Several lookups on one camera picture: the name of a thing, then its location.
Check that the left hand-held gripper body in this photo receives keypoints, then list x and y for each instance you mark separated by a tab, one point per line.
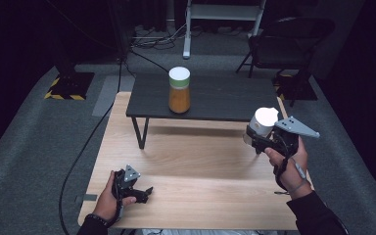
124	186

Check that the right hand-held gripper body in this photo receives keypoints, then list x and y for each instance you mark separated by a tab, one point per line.
287	140

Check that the grey jar with white lid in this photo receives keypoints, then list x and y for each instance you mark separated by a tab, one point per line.
262	119

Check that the black desktop shelf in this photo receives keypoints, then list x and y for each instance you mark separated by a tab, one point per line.
225	98

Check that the orange jar with white lid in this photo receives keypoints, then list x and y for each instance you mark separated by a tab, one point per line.
179	98

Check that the person's left hand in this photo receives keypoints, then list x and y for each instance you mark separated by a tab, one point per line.
106	205

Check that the person's right hand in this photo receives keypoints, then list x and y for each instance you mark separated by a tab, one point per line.
290	173

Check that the grey tape strip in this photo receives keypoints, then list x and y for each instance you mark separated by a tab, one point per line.
89	197

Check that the black yellow striped stand base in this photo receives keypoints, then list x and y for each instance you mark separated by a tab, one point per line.
298	89
73	85

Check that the black folding chair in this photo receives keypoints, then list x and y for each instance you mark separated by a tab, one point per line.
284	42

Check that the black stand pole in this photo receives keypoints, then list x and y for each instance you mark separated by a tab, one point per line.
120	26

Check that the white metal stand frame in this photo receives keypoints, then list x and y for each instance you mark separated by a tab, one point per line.
222	12

